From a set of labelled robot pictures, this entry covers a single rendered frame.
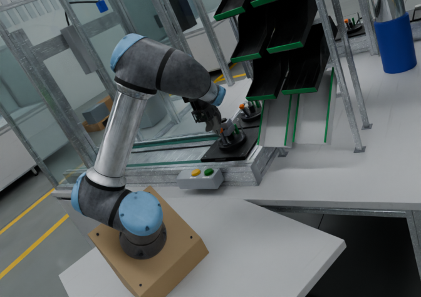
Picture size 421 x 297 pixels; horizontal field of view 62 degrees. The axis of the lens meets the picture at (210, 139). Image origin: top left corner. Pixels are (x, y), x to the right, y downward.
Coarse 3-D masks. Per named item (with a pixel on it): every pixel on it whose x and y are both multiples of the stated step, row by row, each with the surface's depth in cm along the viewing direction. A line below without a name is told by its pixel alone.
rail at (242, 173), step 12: (132, 168) 185; (144, 168) 179; (156, 168) 174; (168, 168) 167; (180, 168) 162; (192, 168) 157; (204, 168) 152; (216, 168) 148; (228, 168) 145; (240, 168) 142; (252, 168) 140; (132, 180) 186; (144, 180) 180; (156, 180) 175; (168, 180) 170; (228, 180) 149; (240, 180) 146; (252, 180) 143
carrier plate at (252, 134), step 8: (248, 128) 167; (256, 128) 163; (248, 136) 160; (256, 136) 157; (216, 144) 166; (248, 144) 153; (208, 152) 162; (216, 152) 159; (224, 152) 155; (232, 152) 152; (240, 152) 150; (248, 152) 148; (208, 160) 157; (232, 160) 150
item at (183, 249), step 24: (168, 216) 119; (96, 240) 112; (168, 240) 115; (192, 240) 116; (120, 264) 109; (144, 264) 110; (168, 264) 111; (192, 264) 116; (144, 288) 106; (168, 288) 111
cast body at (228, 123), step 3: (222, 120) 155; (225, 120) 155; (228, 120) 155; (222, 123) 155; (225, 123) 154; (228, 123) 155; (231, 123) 157; (222, 126) 155; (225, 126) 155; (228, 126) 155; (231, 126) 157; (234, 126) 159; (225, 129) 155; (228, 129) 155; (231, 129) 157; (234, 129) 159; (225, 132) 155; (228, 132) 154; (231, 132) 156; (225, 135) 156; (228, 135) 155
